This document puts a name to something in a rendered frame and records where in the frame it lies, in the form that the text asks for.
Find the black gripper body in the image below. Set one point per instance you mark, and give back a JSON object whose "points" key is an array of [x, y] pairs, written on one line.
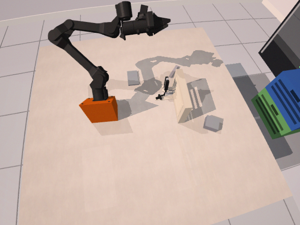
{"points": [[146, 25]]}

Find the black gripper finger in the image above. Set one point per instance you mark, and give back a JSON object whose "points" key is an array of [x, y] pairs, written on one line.
{"points": [[160, 28], [159, 21]]}

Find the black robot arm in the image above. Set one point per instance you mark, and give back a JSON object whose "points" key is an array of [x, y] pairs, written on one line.
{"points": [[59, 36]]}

